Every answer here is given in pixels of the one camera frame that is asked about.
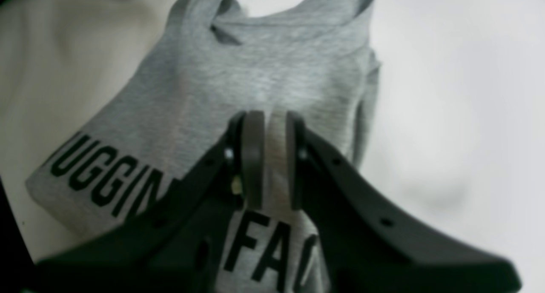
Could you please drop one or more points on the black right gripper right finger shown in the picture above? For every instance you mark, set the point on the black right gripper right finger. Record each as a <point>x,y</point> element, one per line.
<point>370,245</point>

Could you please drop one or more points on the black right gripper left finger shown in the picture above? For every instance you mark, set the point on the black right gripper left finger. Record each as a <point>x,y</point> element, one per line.
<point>176,245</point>

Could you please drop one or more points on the grey t-shirt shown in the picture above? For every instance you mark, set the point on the grey t-shirt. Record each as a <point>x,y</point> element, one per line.
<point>212,62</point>

